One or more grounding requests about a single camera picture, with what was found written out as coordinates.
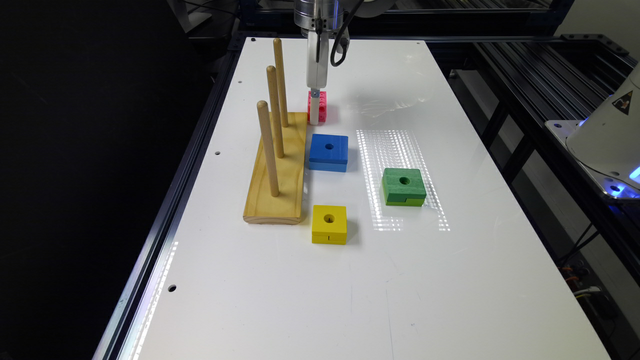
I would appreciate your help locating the front wooden peg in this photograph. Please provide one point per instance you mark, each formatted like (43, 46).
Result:
(268, 147)

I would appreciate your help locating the wooden peg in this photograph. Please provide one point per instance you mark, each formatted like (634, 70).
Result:
(268, 147)
(281, 83)
(271, 72)

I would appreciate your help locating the blue wooden block with hole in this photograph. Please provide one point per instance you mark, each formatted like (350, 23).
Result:
(328, 153)

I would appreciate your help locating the middle wooden peg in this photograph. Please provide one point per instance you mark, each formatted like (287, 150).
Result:
(271, 72)

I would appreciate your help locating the black aluminium table frame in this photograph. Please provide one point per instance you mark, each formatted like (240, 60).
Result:
(536, 74)

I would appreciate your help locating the pink linking cube block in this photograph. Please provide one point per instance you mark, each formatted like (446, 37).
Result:
(322, 107)

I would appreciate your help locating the wooden peg board base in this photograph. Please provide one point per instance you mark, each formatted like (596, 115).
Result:
(263, 208)

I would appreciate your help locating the rear wooden peg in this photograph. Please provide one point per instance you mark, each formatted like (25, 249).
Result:
(281, 83)

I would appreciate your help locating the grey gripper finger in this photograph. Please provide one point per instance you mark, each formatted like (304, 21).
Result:
(314, 104)

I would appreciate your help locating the yellow wooden block with hole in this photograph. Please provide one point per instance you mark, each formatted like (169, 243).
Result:
(329, 225)

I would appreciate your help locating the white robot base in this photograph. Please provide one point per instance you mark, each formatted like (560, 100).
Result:
(606, 144)

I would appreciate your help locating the green wooden block with hole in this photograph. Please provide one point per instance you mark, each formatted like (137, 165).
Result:
(403, 187)

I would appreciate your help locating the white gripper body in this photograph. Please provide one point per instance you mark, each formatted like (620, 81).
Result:
(319, 54)

